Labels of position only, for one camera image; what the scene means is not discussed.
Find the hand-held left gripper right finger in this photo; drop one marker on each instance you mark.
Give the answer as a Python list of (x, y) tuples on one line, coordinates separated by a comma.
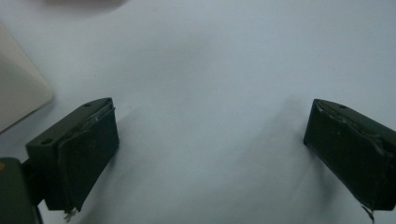
[(351, 146)]

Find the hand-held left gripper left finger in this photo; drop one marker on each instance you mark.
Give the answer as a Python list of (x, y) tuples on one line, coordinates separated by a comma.
[(77, 152)]

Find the beige flat board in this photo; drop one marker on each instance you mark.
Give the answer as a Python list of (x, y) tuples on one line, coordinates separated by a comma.
[(18, 93)]

